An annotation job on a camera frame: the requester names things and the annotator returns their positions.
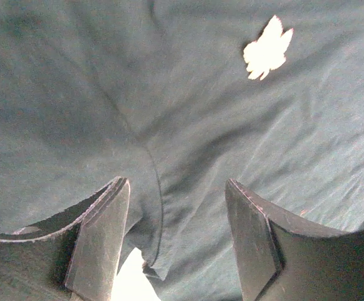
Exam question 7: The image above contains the red gold brooch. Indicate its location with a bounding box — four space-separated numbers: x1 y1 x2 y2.
243 15 294 80

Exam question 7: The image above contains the black t-shirt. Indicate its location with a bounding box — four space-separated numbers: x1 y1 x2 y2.
0 1 364 300

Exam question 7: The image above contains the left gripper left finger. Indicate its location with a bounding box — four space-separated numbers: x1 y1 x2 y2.
0 177 130 300

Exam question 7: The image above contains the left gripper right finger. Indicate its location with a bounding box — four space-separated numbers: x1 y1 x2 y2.
225 180 364 300

